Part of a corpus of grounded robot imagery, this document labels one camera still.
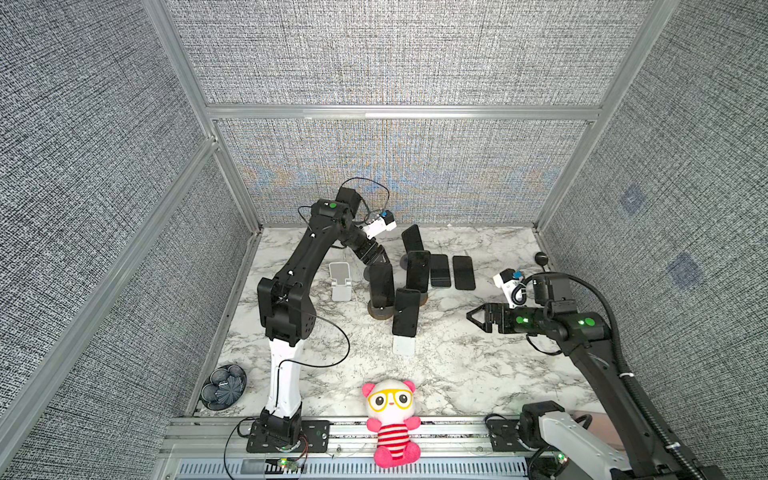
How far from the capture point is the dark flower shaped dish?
2.55 feet

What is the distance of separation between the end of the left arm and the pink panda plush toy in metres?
0.33

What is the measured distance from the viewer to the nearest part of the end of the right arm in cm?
65

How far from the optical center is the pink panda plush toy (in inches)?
26.6

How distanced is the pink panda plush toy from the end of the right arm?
0.90 ft

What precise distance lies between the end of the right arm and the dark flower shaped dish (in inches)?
25.2

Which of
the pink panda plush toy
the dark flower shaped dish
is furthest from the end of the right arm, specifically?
the dark flower shaped dish

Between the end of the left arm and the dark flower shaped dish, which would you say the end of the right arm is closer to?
the end of the left arm

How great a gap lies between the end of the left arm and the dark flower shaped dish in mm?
454
